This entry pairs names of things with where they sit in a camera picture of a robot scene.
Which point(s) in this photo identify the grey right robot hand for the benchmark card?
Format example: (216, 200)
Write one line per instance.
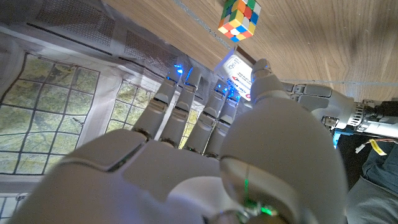
(186, 174)

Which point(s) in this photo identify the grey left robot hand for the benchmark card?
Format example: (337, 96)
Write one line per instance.
(329, 105)

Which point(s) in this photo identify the white matchbox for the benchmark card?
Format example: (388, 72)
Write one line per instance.
(239, 71)

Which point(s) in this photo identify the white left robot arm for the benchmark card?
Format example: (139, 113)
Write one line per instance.
(382, 130)

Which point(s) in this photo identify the person leg dark jeans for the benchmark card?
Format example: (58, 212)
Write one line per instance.
(382, 168)

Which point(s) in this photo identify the multicoloured puzzle cube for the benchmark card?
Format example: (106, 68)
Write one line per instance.
(239, 18)

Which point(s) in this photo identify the printed window backdrop cloth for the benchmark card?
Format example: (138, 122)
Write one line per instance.
(62, 93)

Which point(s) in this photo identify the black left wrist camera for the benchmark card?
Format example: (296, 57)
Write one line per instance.
(384, 112)

